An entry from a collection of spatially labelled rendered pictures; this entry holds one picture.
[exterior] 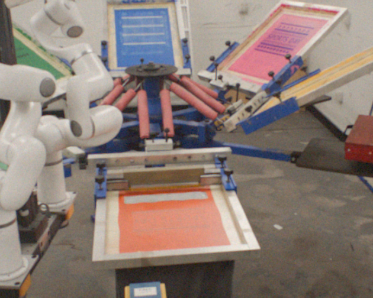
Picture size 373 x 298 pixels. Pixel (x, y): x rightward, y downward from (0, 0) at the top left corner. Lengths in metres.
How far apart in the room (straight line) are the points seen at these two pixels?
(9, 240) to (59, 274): 2.16
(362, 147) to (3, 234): 1.72
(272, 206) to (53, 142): 2.93
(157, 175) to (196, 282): 0.55
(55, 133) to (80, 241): 2.35
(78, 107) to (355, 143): 1.48
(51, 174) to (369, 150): 1.47
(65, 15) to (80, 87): 0.25
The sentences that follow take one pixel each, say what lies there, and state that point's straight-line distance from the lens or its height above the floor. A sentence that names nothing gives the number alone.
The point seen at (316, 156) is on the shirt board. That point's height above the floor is 0.95.
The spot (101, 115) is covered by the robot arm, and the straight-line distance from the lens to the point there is 1.74.
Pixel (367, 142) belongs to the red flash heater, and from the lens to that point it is 2.79.
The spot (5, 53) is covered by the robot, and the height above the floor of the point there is 1.72.
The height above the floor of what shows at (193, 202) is 0.96.
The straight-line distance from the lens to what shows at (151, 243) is 2.15.
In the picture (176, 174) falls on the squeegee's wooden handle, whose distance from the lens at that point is 2.52.
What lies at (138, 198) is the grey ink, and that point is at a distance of 2.47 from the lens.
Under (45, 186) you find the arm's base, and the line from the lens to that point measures 2.05.
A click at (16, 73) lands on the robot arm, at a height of 1.71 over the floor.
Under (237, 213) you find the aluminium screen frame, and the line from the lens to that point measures 2.28.
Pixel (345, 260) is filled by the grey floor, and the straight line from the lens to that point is 3.95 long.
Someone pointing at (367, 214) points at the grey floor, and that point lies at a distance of 4.56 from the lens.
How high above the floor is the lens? 2.04
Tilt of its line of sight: 22 degrees down
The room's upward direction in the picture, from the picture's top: 1 degrees counter-clockwise
